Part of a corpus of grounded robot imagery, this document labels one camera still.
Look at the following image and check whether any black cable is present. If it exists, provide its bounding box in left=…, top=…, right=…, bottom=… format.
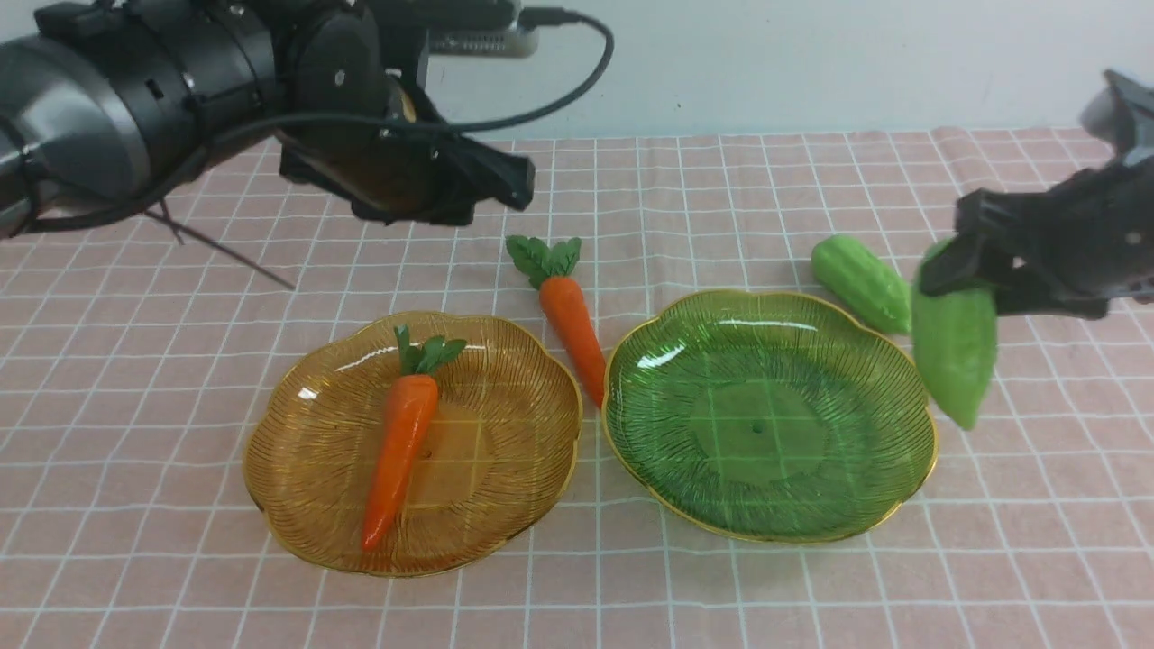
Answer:
left=0, top=7, right=616, bottom=234

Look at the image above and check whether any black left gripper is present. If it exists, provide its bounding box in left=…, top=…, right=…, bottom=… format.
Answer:
left=277, top=1, right=535, bottom=226

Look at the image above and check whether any orange toy carrot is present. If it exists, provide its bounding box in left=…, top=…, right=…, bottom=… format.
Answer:
left=360, top=325, right=467, bottom=552
left=504, top=234, right=606, bottom=406

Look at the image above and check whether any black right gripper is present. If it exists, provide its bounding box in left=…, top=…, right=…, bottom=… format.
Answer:
left=917, top=70, right=1153, bottom=320

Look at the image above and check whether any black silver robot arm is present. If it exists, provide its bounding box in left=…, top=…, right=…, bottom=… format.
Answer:
left=1, top=1, right=1153, bottom=320

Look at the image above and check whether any amber ribbed glass plate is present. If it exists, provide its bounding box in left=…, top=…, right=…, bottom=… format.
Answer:
left=243, top=312, right=582, bottom=579

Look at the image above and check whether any grey camera on wrist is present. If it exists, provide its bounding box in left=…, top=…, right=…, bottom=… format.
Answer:
left=429, top=1, right=539, bottom=60

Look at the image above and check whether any green bitter gourd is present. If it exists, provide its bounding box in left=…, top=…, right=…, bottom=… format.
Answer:
left=911, top=239, right=998, bottom=431
left=811, top=234, right=911, bottom=335

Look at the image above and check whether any green ribbed glass plate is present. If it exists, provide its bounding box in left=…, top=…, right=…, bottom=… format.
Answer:
left=600, top=290, right=939, bottom=544

